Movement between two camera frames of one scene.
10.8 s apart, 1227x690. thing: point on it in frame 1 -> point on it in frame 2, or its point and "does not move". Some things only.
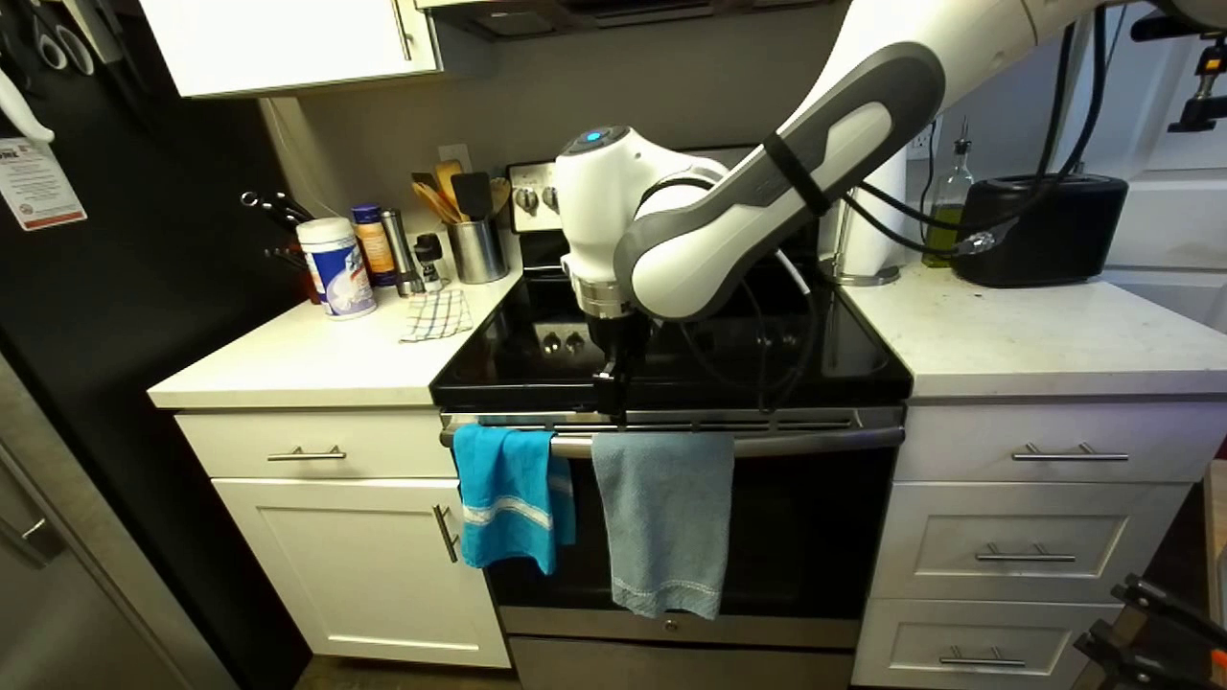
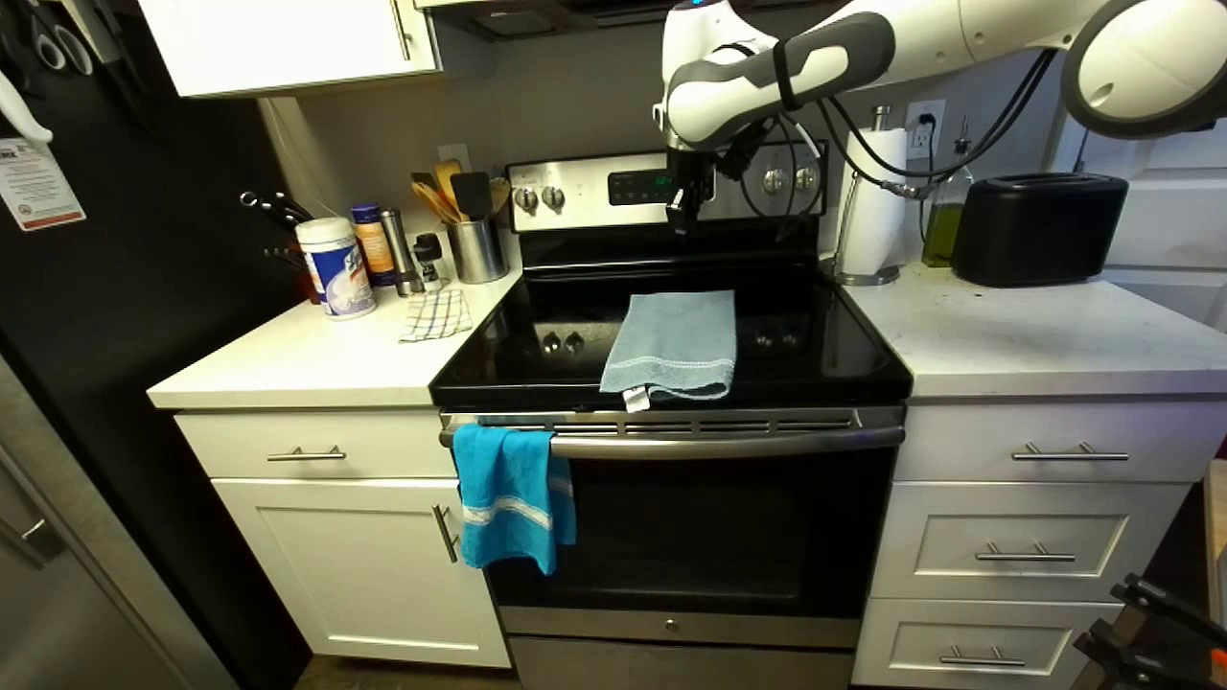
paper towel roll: (876, 251) does not move
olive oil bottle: (947, 202) does not move
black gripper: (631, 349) -> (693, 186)
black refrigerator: (144, 230) does not move
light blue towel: (665, 497) -> (679, 344)
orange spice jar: (368, 219) does not move
